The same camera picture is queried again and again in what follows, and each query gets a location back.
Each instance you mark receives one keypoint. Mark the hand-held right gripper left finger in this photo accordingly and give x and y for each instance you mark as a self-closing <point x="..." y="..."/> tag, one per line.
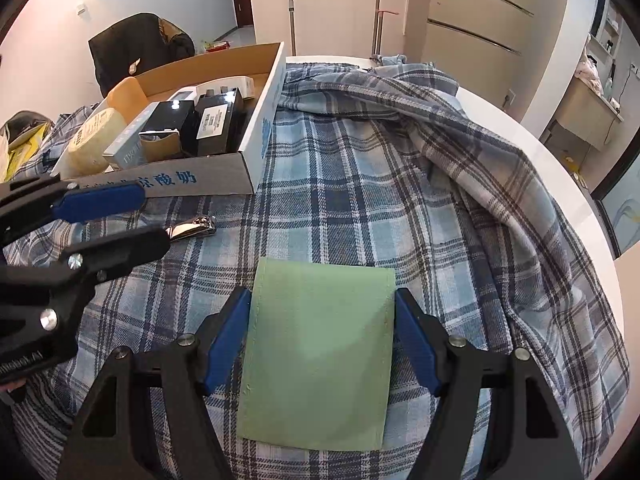
<point x="230" y="340"/>

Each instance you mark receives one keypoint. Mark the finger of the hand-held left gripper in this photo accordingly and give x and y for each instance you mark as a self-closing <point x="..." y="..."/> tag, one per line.
<point x="125" y="255"/>
<point x="100" y="204"/>

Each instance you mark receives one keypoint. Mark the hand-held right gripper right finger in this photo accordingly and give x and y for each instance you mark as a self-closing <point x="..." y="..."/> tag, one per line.
<point x="417" y="345"/>

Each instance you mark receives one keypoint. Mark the pale blue printed carton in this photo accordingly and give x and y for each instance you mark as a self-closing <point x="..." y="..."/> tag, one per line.
<point x="125" y="145"/>

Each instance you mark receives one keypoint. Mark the round cream container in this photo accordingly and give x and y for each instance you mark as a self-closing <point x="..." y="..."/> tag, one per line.
<point x="90" y="140"/>

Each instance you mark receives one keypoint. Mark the silver nail clipper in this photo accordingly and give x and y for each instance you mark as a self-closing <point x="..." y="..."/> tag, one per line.
<point x="192" y="227"/>

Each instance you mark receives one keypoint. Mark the green card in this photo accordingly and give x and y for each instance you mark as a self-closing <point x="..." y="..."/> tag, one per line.
<point x="320" y="350"/>

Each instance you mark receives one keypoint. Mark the cardboard box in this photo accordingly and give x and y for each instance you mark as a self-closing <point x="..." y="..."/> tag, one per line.
<point x="210" y="180"/>

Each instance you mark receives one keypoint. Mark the black frame box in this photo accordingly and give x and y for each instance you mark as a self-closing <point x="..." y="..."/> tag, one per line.
<point x="170" y="115"/>

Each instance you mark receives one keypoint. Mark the black box with white label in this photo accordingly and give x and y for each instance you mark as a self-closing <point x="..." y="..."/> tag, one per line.
<point x="215" y="120"/>

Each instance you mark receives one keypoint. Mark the long white box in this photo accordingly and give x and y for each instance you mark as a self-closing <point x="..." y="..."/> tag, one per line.
<point x="225" y="86"/>

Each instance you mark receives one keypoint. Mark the yellow folder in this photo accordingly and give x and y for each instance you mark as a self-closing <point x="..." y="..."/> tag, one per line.
<point x="20" y="152"/>

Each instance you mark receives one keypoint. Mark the black jacket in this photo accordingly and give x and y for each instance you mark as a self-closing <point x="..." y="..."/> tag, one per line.
<point x="125" y="45"/>

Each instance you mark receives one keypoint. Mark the blue plaid cloth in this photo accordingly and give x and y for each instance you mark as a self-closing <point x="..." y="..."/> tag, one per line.
<point x="350" y="185"/>

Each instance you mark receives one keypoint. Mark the brown patterned cloth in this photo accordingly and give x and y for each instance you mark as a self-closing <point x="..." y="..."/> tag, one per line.
<point x="175" y="35"/>

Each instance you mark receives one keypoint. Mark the black framed glass door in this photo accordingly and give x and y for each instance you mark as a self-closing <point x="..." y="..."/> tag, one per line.
<point x="622" y="200"/>

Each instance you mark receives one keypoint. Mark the beige vanity cabinet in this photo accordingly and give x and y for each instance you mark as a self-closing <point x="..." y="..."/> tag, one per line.
<point x="587" y="112"/>

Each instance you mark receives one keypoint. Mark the pink cloth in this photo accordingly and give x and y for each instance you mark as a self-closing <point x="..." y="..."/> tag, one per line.
<point x="590" y="70"/>

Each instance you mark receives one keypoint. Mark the red broom and dustpan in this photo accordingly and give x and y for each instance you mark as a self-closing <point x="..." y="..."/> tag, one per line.
<point x="378" y="15"/>

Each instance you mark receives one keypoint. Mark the beige refrigerator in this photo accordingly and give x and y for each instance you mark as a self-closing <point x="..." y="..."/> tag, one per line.
<point x="475" y="0"/>

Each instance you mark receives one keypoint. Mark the white wall switch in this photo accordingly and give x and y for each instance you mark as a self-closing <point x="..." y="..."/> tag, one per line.
<point x="83" y="11"/>

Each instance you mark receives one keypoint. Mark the low wall socket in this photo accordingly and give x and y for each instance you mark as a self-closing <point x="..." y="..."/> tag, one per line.
<point x="508" y="98"/>

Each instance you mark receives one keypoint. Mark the wall niche shelf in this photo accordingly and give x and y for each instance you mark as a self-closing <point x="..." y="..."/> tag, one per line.
<point x="609" y="25"/>

